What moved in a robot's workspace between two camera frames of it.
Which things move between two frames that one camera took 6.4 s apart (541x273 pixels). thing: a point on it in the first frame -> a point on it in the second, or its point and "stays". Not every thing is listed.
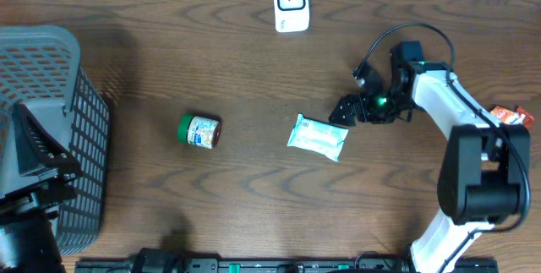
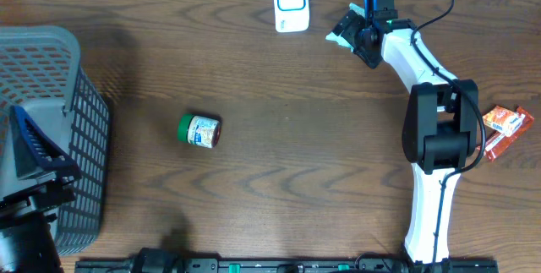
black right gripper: x=347 y=101 -> x=355 y=21
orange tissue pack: x=508 y=116 stays
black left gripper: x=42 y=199 stays
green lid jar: x=199 y=131 stays
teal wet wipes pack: x=318 y=136 -> x=342 y=39
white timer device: x=291 y=2 stays
